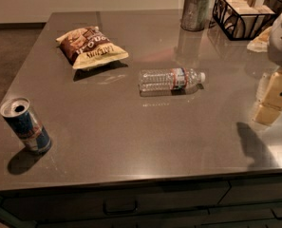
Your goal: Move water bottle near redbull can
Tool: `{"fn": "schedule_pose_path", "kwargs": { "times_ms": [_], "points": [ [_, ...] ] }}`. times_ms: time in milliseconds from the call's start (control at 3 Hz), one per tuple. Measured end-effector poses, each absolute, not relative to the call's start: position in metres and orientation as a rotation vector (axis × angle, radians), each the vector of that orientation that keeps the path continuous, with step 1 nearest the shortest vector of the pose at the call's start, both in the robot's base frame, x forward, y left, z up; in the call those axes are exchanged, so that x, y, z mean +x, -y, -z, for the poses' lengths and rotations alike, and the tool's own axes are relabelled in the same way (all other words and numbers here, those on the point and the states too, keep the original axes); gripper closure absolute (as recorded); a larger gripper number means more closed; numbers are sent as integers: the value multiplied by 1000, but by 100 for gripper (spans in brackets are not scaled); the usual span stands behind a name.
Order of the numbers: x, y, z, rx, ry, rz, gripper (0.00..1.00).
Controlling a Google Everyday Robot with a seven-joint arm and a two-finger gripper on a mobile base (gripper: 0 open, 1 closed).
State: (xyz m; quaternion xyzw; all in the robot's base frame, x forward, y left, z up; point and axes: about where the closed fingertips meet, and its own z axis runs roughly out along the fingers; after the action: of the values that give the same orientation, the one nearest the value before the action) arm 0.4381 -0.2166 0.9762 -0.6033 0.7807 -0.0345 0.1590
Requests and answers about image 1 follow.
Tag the cabinet drawer with handle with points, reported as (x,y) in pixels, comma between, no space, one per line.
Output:
(88,204)

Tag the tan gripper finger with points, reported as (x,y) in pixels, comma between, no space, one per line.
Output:
(269,98)

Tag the black wire basket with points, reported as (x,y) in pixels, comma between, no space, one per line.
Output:
(241,19)

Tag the clear plastic water bottle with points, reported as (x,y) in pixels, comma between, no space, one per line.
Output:
(178,78)

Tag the blue silver redbull can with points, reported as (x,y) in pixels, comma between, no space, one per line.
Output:
(24,122)

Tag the yellow packet by basket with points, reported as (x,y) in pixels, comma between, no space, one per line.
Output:
(260,42)

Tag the metal cup with straws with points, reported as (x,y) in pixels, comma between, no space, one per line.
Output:
(194,14)

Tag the brown yellow chip bag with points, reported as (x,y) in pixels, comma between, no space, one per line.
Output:
(88,47)

